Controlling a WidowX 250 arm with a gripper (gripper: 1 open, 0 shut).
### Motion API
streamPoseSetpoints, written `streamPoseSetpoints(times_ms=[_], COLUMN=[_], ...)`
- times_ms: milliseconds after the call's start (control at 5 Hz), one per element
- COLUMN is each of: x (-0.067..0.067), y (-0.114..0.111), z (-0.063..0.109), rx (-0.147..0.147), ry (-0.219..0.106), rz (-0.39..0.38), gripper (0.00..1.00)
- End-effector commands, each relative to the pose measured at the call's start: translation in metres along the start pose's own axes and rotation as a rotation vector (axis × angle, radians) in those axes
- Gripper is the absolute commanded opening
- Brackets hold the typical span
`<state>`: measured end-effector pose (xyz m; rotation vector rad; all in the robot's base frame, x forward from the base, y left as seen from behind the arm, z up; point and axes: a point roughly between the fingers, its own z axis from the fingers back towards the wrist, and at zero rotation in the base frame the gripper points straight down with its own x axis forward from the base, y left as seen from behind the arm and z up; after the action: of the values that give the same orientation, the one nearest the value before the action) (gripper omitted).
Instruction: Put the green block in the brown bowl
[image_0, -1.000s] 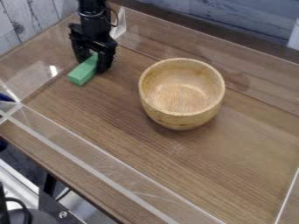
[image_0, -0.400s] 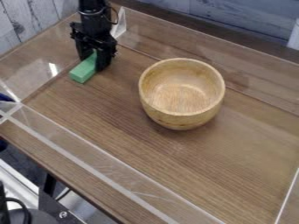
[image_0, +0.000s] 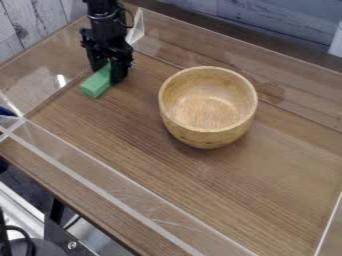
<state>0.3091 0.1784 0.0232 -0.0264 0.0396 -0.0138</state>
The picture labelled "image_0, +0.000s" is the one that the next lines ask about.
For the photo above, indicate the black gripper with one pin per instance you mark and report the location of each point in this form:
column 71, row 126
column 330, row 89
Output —
column 104, row 42

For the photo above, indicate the green rectangular block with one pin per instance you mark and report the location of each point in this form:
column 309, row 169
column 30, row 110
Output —
column 96, row 84

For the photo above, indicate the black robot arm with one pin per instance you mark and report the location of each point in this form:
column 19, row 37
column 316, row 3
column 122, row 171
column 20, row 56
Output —
column 102, row 7

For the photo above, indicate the light wooden bowl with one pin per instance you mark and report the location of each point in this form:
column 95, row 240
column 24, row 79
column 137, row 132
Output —
column 207, row 105

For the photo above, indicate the black table leg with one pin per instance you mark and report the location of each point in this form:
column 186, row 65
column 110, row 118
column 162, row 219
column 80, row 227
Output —
column 56, row 211

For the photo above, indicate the clear acrylic enclosure wall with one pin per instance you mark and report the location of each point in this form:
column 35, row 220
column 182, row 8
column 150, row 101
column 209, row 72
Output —
column 262, row 197

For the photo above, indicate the black metal bracket with screw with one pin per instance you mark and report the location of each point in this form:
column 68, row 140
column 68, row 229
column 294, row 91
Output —
column 64, row 240

